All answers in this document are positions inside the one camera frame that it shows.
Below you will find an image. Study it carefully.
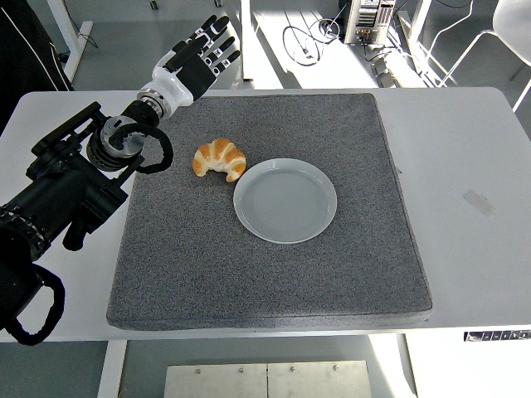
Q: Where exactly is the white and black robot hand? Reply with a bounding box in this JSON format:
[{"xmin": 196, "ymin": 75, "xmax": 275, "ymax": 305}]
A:
[{"xmin": 140, "ymin": 15, "xmax": 242, "ymax": 108}]

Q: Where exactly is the golden croissant bread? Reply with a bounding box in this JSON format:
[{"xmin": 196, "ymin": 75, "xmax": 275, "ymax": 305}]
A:
[{"xmin": 192, "ymin": 138, "xmax": 247, "ymax": 182}]

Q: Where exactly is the round grey plate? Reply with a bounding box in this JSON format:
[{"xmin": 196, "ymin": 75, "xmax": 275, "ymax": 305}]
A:
[{"xmin": 232, "ymin": 158, "xmax": 338, "ymax": 245}]

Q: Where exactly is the grey metal plate with screws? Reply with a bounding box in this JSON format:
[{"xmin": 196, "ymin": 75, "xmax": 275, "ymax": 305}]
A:
[{"xmin": 163, "ymin": 360, "xmax": 372, "ymax": 398}]

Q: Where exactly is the white desk leg with foot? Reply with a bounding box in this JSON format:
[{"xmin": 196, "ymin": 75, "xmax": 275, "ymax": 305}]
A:
[{"xmin": 45, "ymin": 0, "xmax": 95, "ymax": 82}]

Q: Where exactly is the person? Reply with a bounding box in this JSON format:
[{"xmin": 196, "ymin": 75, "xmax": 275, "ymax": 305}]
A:
[{"xmin": 0, "ymin": 0, "xmax": 75, "ymax": 133}]

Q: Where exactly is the computer tower case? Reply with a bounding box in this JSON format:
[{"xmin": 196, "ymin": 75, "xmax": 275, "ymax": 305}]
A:
[{"xmin": 343, "ymin": 0, "xmax": 395, "ymax": 46}]

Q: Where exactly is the grey power strip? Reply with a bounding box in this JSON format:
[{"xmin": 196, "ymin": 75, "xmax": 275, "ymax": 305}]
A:
[{"xmin": 370, "ymin": 56, "xmax": 399, "ymax": 88}]

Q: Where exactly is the grey speckled square mat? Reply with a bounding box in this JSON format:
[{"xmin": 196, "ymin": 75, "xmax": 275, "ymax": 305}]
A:
[{"xmin": 105, "ymin": 92, "xmax": 434, "ymax": 332}]

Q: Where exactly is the white table leg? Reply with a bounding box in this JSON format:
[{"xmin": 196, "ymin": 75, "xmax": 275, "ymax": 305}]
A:
[
  {"xmin": 95, "ymin": 340, "xmax": 129, "ymax": 398},
  {"xmin": 397, "ymin": 333, "xmax": 439, "ymax": 398}
]

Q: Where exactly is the strip of clear tape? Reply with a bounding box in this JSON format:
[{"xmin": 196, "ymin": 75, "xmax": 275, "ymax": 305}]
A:
[{"xmin": 462, "ymin": 189, "xmax": 496, "ymax": 220}]

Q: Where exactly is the white chair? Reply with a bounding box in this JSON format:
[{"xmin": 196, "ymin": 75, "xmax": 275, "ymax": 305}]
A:
[{"xmin": 426, "ymin": 0, "xmax": 531, "ymax": 113}]

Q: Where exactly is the table height control panel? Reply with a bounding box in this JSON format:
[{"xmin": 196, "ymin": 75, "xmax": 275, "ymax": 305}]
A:
[{"xmin": 463, "ymin": 329, "xmax": 531, "ymax": 343}]

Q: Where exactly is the white desk leg slim post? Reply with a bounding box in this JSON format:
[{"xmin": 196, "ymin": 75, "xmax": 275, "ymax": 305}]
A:
[{"xmin": 241, "ymin": 0, "xmax": 255, "ymax": 81}]

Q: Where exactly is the coiled black floor cable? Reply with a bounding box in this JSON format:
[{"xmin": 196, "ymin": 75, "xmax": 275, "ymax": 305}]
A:
[{"xmin": 282, "ymin": 18, "xmax": 345, "ymax": 66}]

